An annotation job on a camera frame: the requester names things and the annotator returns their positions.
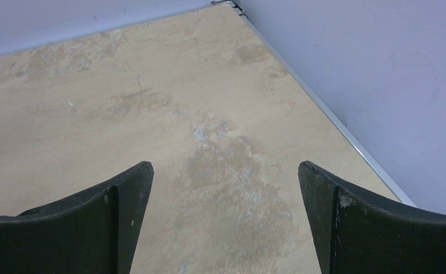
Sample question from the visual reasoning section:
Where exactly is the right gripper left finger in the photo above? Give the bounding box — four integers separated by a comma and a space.
0, 162, 154, 273

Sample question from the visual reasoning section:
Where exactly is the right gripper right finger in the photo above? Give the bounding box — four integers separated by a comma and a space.
298, 161, 446, 273

